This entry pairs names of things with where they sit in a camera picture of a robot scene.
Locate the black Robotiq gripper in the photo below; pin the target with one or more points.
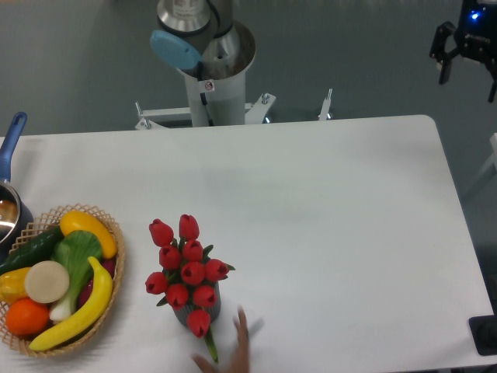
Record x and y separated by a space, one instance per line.
475 38

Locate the red tulip bouquet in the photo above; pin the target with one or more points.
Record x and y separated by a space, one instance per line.
188 274

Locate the dark grey ribbed vase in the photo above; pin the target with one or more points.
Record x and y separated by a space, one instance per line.
214 310

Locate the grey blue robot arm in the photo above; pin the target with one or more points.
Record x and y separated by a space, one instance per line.
202 40

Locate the person's hand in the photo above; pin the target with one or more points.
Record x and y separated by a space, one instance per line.
239 358

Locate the black device at table edge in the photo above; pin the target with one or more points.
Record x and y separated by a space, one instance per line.
483 331

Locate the dark red vegetable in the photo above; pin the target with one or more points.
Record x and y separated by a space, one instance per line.
110 266

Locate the yellow squash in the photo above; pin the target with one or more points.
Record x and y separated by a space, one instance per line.
74 221

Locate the yellow banana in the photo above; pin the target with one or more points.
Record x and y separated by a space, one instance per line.
82 319

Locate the green bok choy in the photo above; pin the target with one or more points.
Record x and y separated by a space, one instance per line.
73 253

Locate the green cucumber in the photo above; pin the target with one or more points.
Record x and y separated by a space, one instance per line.
39 248

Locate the beige round disc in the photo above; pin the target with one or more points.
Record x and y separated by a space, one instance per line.
46 282

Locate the orange fruit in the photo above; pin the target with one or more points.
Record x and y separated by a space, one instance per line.
26 317

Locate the woven wicker basket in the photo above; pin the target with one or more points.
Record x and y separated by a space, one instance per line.
36 227

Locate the white frame at right edge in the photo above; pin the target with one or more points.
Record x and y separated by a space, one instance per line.
483 176

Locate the blue handled saucepan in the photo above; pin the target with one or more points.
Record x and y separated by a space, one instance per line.
15 215

